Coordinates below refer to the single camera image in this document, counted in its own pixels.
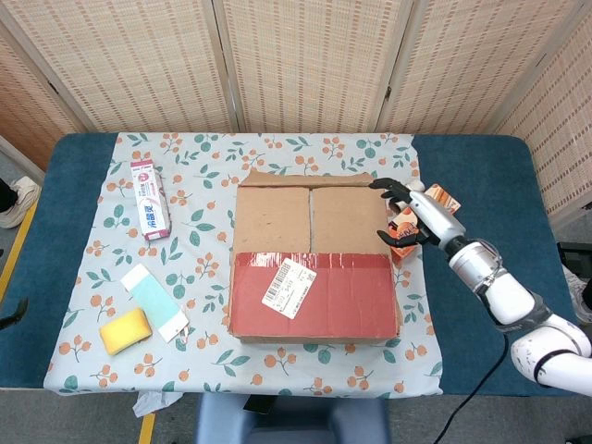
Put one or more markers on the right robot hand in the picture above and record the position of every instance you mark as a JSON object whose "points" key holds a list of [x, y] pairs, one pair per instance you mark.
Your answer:
{"points": [[435, 217]]}

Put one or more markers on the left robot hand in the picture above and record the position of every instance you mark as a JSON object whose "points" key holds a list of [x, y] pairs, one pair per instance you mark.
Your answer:
{"points": [[14, 314]]}

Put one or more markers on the large brown cardboard box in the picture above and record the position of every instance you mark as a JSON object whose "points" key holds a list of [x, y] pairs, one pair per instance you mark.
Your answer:
{"points": [[277, 217]]}

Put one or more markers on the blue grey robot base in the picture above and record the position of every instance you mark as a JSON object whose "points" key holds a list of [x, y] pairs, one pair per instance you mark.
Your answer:
{"points": [[300, 425]]}

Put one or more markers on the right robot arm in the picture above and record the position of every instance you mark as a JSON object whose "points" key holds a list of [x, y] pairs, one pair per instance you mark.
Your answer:
{"points": [[509, 296]]}

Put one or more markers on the orange snack box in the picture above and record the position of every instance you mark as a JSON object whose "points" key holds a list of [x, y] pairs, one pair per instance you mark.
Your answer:
{"points": [[445, 196]]}

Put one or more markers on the small white bottle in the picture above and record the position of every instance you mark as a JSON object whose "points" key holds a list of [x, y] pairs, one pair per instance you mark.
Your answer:
{"points": [[416, 186]]}

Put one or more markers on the yellow sponge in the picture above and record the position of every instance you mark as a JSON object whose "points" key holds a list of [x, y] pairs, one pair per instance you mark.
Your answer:
{"points": [[125, 330]]}

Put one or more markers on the white sneaker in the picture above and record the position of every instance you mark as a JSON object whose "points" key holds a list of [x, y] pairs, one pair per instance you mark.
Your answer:
{"points": [[23, 199]]}

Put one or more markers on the black equipment box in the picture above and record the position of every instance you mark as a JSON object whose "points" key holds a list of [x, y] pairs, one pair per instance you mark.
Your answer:
{"points": [[573, 256]]}

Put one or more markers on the white shipping label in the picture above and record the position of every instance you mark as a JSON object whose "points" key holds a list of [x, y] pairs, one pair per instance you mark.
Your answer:
{"points": [[289, 287]]}

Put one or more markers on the white plastic bag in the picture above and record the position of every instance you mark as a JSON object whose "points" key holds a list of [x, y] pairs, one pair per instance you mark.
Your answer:
{"points": [[578, 296]]}

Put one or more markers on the pink white snack packet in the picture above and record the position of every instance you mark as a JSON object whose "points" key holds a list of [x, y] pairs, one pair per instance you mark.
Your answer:
{"points": [[150, 203]]}

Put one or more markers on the floral tablecloth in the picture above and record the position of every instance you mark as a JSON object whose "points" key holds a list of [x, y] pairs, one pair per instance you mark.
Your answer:
{"points": [[208, 370]]}

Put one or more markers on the woven bamboo folding screen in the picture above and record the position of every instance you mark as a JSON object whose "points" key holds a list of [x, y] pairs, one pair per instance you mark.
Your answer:
{"points": [[300, 60]]}

